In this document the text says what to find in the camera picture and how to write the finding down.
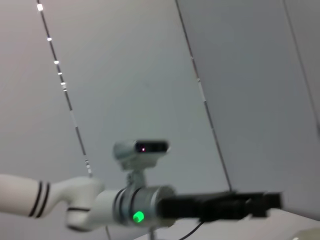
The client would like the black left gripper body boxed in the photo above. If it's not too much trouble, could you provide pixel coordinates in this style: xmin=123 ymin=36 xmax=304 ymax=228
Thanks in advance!
xmin=159 ymin=191 xmax=226 ymax=223

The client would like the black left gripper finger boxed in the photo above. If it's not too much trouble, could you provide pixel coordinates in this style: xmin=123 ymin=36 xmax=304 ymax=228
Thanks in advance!
xmin=224 ymin=191 xmax=285 ymax=210
xmin=224 ymin=199 xmax=269 ymax=221

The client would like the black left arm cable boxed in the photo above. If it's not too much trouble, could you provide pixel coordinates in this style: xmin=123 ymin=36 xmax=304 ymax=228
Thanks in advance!
xmin=148 ymin=219 xmax=204 ymax=240

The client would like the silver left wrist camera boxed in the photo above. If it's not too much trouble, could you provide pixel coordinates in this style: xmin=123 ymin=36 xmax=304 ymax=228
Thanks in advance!
xmin=112 ymin=139 xmax=171 ymax=187

